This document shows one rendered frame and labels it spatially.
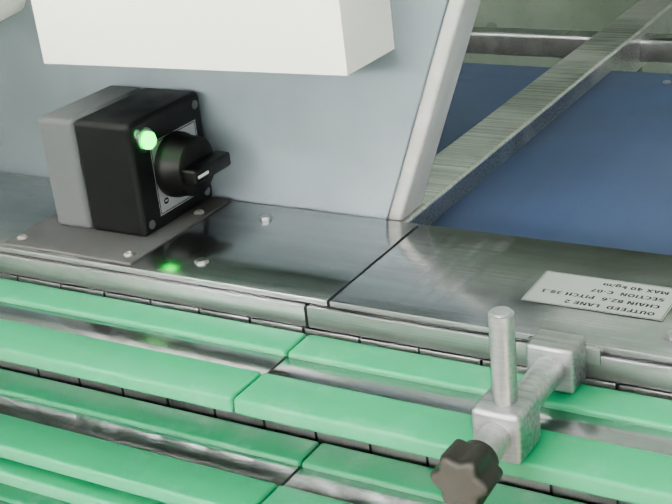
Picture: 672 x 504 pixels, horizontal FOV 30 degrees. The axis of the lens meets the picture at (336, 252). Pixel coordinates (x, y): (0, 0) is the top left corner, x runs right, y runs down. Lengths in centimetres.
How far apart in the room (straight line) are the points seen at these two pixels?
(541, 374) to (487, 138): 38
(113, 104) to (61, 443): 23
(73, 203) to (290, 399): 28
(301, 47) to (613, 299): 23
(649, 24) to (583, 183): 40
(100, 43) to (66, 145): 7
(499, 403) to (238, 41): 30
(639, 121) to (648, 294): 36
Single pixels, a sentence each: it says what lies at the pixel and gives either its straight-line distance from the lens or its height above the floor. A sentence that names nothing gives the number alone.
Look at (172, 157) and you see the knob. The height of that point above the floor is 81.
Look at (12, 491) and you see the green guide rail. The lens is 96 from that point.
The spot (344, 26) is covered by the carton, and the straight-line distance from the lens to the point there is 74.
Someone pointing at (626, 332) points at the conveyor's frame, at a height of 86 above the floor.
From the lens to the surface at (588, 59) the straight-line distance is 118.
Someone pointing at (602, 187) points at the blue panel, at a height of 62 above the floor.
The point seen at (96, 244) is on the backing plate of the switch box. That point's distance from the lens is 85.
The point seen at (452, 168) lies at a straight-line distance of 92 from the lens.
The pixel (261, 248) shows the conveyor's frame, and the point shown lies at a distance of 81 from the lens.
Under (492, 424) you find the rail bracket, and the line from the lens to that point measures 59.
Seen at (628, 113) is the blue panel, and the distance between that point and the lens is 108.
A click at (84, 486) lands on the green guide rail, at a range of 81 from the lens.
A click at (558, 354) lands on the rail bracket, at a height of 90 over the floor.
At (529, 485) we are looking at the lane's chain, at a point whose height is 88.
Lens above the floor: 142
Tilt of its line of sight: 51 degrees down
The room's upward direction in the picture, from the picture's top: 128 degrees counter-clockwise
